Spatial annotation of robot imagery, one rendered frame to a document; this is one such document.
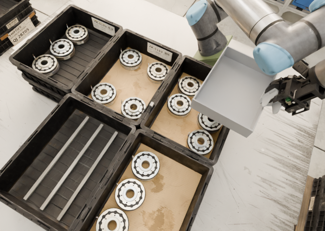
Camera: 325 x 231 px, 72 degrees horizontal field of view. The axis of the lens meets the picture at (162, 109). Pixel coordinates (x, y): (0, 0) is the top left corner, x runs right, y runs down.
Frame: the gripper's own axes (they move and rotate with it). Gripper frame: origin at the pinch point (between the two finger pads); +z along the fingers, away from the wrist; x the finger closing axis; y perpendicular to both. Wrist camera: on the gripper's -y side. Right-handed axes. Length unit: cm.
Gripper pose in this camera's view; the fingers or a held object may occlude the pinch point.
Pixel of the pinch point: (264, 100)
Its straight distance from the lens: 79.5
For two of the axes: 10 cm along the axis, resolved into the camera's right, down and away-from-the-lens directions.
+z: -3.4, 3.3, 8.8
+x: 8.4, 5.3, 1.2
